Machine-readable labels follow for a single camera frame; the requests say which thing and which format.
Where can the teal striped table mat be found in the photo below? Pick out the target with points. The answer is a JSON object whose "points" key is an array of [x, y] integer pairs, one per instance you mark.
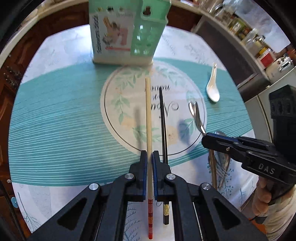
{"points": [[85, 123]]}

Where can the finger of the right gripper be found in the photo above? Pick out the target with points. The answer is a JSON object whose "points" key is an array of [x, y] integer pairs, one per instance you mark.
{"points": [[222, 141]]}

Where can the steel fork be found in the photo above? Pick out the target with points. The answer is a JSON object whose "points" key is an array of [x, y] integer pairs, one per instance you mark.
{"points": [[223, 163]]}

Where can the brown wooden kitchen cabinets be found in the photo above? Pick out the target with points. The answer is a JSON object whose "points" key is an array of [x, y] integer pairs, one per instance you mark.
{"points": [[45, 42]]}

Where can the black chopstick gold band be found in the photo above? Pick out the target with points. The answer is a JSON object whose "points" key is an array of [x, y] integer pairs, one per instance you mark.
{"points": [[166, 206]]}

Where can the cream chopstick red end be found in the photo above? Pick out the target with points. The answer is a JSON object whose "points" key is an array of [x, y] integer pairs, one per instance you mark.
{"points": [[149, 156]]}

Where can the red label jar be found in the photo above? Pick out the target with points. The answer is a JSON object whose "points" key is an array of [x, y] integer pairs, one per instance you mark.
{"points": [[267, 58]]}

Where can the steel spoon wooden handle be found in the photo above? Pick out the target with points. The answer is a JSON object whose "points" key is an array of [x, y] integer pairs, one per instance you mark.
{"points": [[194, 110]]}

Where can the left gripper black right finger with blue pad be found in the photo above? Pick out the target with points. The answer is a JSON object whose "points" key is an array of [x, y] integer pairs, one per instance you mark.
{"points": [[200, 212]]}

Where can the white ceramic spoon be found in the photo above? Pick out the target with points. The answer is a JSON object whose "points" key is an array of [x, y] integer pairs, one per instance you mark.
{"points": [[211, 88]]}

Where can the mint green tableware holder box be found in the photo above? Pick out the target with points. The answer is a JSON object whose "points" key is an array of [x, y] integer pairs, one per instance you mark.
{"points": [[126, 32]]}

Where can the person's hand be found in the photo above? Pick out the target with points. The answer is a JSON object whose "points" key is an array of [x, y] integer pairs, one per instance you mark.
{"points": [[261, 199]]}

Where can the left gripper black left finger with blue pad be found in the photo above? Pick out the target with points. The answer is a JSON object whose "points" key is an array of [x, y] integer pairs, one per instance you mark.
{"points": [[98, 212]]}

